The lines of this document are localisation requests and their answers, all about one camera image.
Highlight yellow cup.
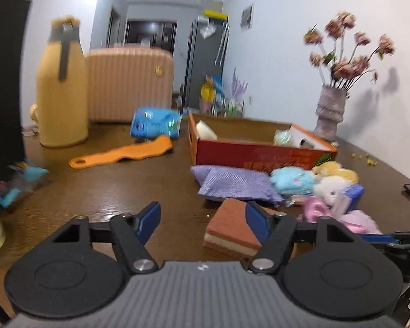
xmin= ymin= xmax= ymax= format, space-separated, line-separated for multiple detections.
xmin=200 ymin=75 xmax=216 ymax=102

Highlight blue wet wipes pack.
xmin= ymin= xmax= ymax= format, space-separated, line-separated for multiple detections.
xmin=129 ymin=107 xmax=182 ymax=141

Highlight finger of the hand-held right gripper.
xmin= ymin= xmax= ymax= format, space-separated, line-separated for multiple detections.
xmin=359 ymin=231 xmax=410 ymax=245
xmin=384 ymin=242 xmax=410 ymax=281

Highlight red cardboard box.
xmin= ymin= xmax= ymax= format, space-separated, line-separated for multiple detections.
xmin=187 ymin=112 xmax=339 ymax=171

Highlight purple lavender bunch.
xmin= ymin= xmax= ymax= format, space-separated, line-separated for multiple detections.
xmin=230 ymin=68 xmax=249 ymax=100

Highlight purple fabric pouch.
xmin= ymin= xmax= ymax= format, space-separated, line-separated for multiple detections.
xmin=190 ymin=165 xmax=285 ymax=208

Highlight framed wall picture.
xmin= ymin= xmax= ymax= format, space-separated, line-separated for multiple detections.
xmin=240 ymin=3 xmax=255 ymax=30

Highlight scattered yellow crumbs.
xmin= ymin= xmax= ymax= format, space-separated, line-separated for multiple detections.
xmin=350 ymin=152 xmax=378 ymax=166

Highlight clear snack packet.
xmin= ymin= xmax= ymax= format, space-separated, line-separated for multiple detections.
xmin=283 ymin=194 xmax=306 ymax=208

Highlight crinkled clear plastic wrap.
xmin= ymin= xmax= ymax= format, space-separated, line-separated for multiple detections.
xmin=273 ymin=129 xmax=293 ymax=146

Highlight pink fluffy scrunchie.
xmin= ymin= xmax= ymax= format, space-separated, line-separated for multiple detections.
xmin=301 ymin=196 xmax=381 ymax=236

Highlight white and yellow alpaca plush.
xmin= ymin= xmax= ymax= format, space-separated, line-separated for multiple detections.
xmin=311 ymin=160 xmax=360 ymax=210

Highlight pink ribbed suitcase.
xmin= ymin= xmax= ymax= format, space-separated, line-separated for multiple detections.
xmin=85 ymin=46 xmax=175 ymax=124

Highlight white and orange carton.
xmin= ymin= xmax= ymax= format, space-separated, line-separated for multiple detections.
xmin=289 ymin=125 xmax=336 ymax=151

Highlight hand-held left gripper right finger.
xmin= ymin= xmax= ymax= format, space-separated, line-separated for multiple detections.
xmin=245 ymin=201 xmax=358 ymax=276

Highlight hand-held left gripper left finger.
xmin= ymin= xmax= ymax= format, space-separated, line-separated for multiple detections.
xmin=51 ymin=201 xmax=162 ymax=274

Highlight tall black panel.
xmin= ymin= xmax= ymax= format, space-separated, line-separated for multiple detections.
xmin=0 ymin=0 xmax=32 ymax=186

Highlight purple textured vase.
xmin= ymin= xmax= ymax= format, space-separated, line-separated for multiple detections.
xmin=314 ymin=85 xmax=350 ymax=143

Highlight yellow thermos jug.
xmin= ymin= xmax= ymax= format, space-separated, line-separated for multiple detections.
xmin=36 ymin=15 xmax=90 ymax=149

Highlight white tape roll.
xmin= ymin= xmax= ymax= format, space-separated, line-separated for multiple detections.
xmin=195 ymin=120 xmax=219 ymax=141

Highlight yellow box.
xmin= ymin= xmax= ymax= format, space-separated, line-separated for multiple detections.
xmin=203 ymin=9 xmax=229 ymax=21

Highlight blue and white small box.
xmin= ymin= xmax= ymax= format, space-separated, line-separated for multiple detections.
xmin=340 ymin=183 xmax=366 ymax=212

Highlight blue plastic packet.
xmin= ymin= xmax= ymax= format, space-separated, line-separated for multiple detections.
xmin=0 ymin=160 xmax=50 ymax=210

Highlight brown sponge block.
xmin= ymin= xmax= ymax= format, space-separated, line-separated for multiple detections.
xmin=203 ymin=198 xmax=296 ymax=259

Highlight dried pink rose bouquet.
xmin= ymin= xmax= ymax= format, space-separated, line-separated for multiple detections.
xmin=303 ymin=11 xmax=396 ymax=92

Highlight light blue plush toy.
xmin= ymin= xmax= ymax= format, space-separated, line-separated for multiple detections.
xmin=270 ymin=166 xmax=317 ymax=198

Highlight dark grey refrigerator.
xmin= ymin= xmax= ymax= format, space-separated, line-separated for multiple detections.
xmin=183 ymin=17 xmax=230 ymax=110

